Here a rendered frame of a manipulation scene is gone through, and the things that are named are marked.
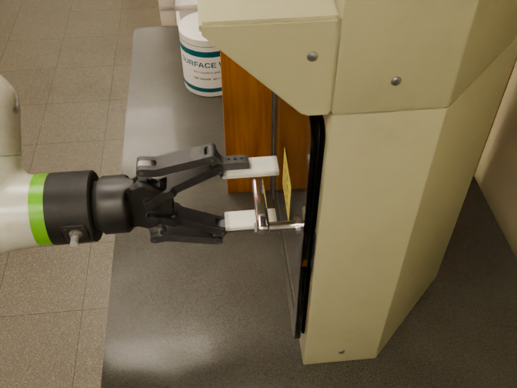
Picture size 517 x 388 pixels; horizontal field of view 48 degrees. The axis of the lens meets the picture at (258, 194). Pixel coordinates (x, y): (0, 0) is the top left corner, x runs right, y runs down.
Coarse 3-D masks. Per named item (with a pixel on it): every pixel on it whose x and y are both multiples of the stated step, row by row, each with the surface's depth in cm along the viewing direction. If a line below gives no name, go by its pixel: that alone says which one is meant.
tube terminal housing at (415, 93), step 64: (384, 0) 46; (448, 0) 47; (512, 0) 55; (384, 64) 50; (448, 64) 51; (512, 64) 68; (384, 128) 56; (448, 128) 58; (320, 192) 62; (384, 192) 62; (448, 192) 73; (320, 256) 69; (384, 256) 70; (320, 320) 79; (384, 320) 81
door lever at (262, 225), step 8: (256, 184) 76; (256, 192) 75; (264, 192) 75; (256, 200) 74; (264, 200) 74; (256, 208) 73; (264, 208) 73; (256, 216) 73; (264, 216) 72; (296, 216) 72; (256, 224) 72; (264, 224) 71; (272, 224) 72; (280, 224) 72; (288, 224) 72; (296, 224) 71; (264, 232) 72; (296, 232) 71
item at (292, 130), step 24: (288, 120) 75; (312, 120) 57; (288, 144) 76; (312, 144) 57; (288, 168) 78; (312, 168) 59; (312, 192) 62; (288, 240) 84; (288, 264) 86; (288, 288) 88
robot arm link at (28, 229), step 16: (0, 160) 70; (16, 160) 72; (0, 176) 70; (16, 176) 71; (32, 176) 72; (0, 192) 70; (16, 192) 70; (32, 192) 70; (0, 208) 69; (16, 208) 69; (32, 208) 69; (0, 224) 69; (16, 224) 70; (32, 224) 70; (0, 240) 70; (16, 240) 71; (32, 240) 71; (48, 240) 72
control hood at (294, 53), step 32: (224, 0) 49; (256, 0) 49; (288, 0) 49; (320, 0) 49; (224, 32) 47; (256, 32) 47; (288, 32) 47; (320, 32) 47; (256, 64) 49; (288, 64) 49; (320, 64) 50; (288, 96) 52; (320, 96) 52
